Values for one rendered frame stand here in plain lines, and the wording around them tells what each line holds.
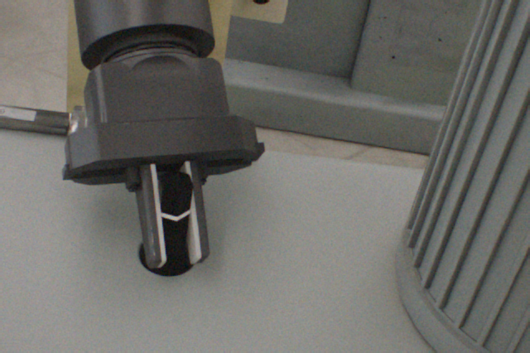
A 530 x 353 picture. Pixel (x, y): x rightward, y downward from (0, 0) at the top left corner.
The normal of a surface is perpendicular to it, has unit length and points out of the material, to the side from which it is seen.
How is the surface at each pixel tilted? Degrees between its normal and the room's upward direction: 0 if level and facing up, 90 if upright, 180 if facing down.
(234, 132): 31
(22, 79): 0
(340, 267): 0
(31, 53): 0
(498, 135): 90
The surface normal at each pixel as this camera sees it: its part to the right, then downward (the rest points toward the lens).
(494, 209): -0.80, 0.31
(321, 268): 0.15, -0.73
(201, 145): 0.26, -0.28
